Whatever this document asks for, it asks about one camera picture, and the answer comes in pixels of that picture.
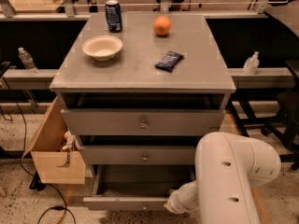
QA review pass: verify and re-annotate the orange fruit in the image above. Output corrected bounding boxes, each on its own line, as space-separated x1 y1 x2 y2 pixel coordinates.
153 16 171 35

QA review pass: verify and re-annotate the cardboard box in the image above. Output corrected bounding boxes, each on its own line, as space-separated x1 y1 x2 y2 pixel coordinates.
24 98 86 185

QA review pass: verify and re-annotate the dark blue snack bag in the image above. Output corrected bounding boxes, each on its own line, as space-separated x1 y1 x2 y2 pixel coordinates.
155 51 184 73

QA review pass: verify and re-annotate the clear plastic water bottle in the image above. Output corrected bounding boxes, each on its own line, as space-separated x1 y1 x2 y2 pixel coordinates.
18 48 38 76

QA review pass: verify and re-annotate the grey drawer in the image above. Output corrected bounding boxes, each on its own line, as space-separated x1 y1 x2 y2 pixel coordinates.
83 165 195 211
77 136 200 165
62 109 224 136

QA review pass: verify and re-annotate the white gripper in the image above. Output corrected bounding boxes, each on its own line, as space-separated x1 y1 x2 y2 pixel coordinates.
164 189 187 214

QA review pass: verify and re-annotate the blue soda can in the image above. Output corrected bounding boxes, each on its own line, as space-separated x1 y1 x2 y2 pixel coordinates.
105 0 122 32

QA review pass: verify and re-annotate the grey middle drawer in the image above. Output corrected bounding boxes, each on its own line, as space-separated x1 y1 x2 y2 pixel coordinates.
77 136 200 165

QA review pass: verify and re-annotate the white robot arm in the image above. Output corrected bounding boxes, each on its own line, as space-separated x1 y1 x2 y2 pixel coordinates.
164 132 281 224

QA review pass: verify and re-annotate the clear sanitizer pump bottle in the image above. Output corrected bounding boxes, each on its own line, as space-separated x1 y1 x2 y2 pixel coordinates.
243 51 260 75

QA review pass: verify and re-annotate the grey top drawer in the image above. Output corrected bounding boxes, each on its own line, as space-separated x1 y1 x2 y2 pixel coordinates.
62 109 224 136

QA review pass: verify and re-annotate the white paper bowl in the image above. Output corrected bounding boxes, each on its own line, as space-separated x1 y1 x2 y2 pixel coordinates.
82 35 122 62

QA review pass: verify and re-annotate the grey drawer cabinet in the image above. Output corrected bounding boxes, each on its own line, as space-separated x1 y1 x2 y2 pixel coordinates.
50 11 237 211

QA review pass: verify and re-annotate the black power cable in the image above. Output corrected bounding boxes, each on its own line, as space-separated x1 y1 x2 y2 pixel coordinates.
0 75 77 224

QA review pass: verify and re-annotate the black office chair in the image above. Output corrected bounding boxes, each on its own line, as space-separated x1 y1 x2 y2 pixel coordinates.
230 59 299 172

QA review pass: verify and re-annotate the grey bottom drawer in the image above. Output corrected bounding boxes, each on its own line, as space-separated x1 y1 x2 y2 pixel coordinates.
83 165 195 211

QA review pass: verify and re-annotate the grey metal rail bench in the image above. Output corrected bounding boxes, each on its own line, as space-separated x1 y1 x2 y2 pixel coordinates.
1 67 295 90

